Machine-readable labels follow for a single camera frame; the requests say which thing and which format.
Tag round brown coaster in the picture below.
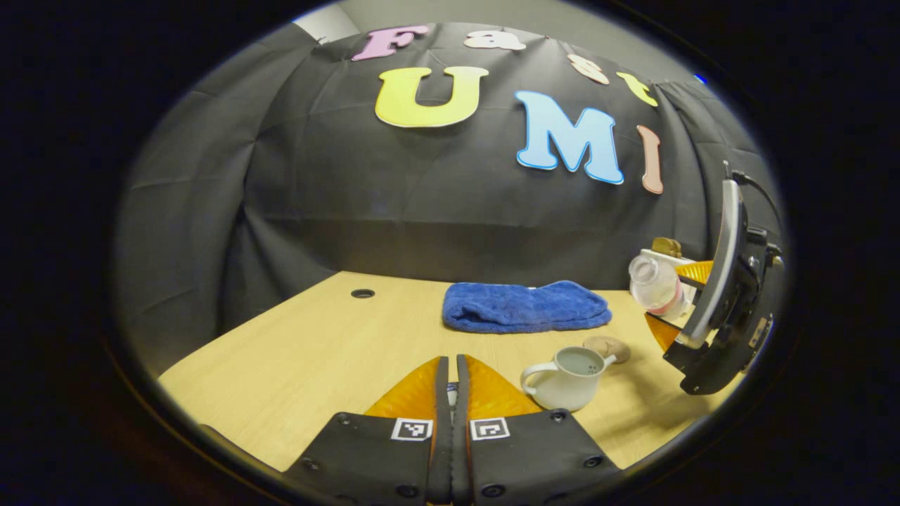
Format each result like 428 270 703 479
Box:
584 335 631 364

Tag clear water bottle pink label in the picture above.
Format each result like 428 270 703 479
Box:
629 254 693 320

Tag blue towel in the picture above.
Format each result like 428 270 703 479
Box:
442 280 612 334

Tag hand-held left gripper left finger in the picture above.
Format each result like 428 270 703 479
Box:
285 356 451 503

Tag white toaster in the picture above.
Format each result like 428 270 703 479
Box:
640 248 705 282

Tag white teacup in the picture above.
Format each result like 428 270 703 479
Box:
520 346 617 412

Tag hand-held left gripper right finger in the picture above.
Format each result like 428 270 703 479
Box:
456 353 623 503

